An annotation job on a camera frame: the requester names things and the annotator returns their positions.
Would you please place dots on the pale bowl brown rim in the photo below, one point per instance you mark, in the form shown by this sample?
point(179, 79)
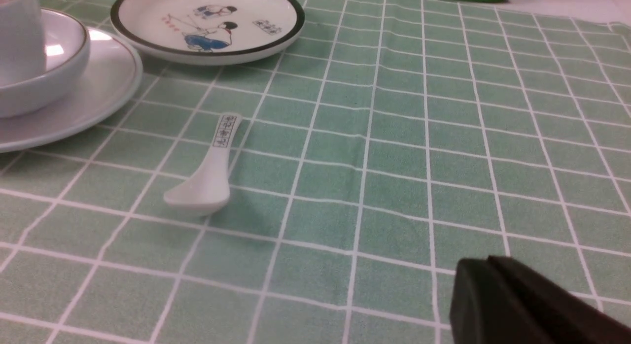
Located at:
point(67, 51)

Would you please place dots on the pale cup brown rim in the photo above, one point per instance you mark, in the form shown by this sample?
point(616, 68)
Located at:
point(22, 41)

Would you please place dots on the white spoon with characters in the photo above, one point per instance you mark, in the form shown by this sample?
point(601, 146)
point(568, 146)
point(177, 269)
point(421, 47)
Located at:
point(207, 190)

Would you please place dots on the pale plain plate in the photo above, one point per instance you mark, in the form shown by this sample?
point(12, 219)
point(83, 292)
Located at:
point(112, 76)

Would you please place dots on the green checked tablecloth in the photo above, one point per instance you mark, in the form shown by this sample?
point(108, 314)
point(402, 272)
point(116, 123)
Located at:
point(393, 138)

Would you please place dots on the illustrated plate black rim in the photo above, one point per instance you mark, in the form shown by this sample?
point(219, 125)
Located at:
point(209, 32)

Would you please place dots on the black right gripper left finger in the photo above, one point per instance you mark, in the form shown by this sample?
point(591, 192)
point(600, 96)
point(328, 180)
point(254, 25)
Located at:
point(485, 310)

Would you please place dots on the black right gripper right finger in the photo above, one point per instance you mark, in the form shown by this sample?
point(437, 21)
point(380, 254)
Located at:
point(565, 318)

